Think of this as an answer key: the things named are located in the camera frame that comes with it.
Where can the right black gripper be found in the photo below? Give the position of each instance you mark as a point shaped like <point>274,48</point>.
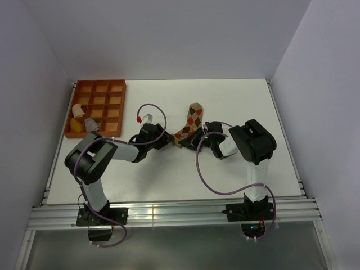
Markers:
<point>192,141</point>

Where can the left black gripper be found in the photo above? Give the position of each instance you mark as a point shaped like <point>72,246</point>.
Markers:
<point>165,139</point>

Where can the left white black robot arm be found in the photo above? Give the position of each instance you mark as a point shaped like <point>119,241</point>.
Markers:
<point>88,160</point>

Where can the rolled yellow sock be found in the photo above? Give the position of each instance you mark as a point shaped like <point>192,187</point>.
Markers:
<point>75,126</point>

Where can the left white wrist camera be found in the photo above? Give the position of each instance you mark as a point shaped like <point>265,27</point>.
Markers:
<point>147,119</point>

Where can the black box under rail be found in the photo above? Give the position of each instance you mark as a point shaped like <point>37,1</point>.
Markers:
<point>99,235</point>

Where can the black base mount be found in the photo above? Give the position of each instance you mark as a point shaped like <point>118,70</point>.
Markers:
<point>87,218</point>
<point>249,211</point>

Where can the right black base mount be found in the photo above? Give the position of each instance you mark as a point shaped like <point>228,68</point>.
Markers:
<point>249,211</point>

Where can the aluminium frame rail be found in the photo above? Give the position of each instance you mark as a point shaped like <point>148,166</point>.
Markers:
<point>167,214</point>

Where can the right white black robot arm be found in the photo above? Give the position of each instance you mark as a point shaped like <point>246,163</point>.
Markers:
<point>255,144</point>

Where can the grey sock red stripes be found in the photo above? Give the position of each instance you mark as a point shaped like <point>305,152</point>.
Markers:
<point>90,125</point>

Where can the rolled beige sock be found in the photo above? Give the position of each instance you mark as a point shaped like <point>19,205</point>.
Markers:
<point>77,111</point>

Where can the tan argyle sock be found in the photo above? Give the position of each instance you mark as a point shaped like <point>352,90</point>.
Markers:
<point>193,123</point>

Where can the orange compartment tray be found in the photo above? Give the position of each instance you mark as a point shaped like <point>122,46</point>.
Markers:
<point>102,100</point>

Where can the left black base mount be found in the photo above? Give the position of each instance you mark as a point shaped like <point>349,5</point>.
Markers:
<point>87,218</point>

